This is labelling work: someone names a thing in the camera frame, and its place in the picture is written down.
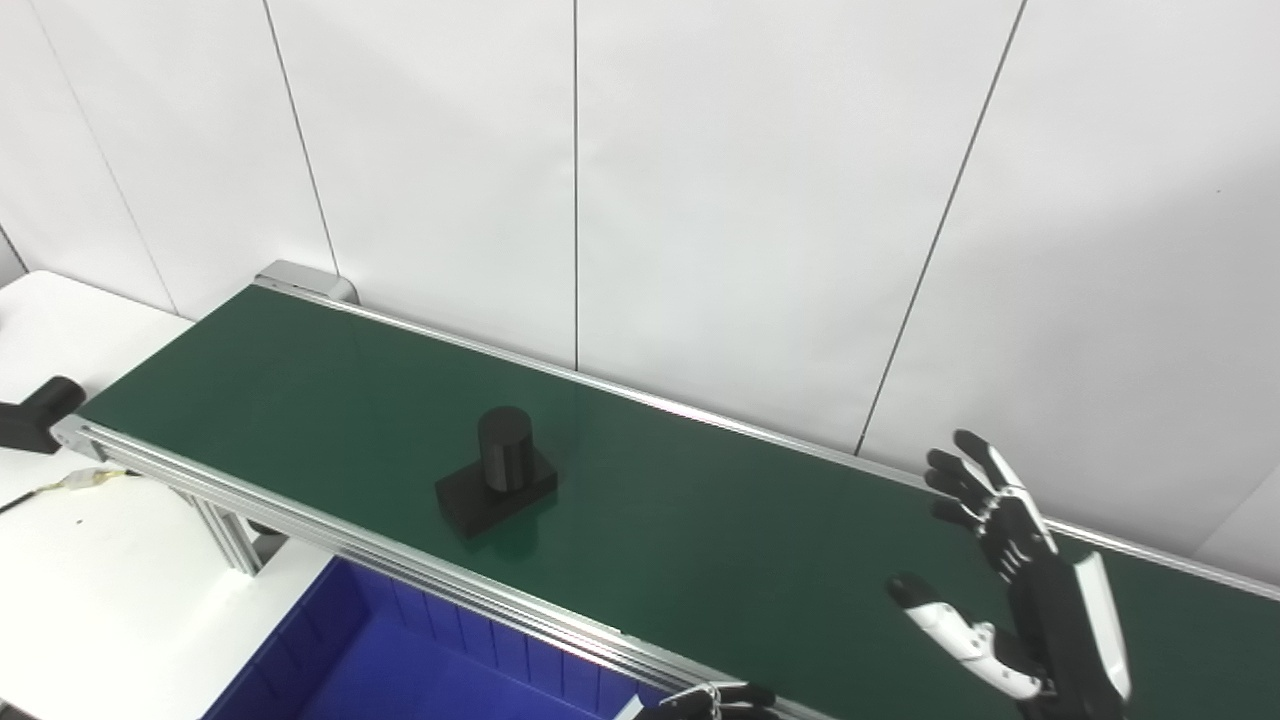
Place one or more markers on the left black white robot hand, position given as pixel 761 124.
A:
pixel 700 705

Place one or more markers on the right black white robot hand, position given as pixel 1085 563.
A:
pixel 1050 620

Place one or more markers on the black part with cylinder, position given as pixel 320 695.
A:
pixel 500 470
pixel 35 415

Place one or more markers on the blue plastic bin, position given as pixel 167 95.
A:
pixel 400 670

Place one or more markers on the green conveyor belt aluminium frame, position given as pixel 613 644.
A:
pixel 720 530

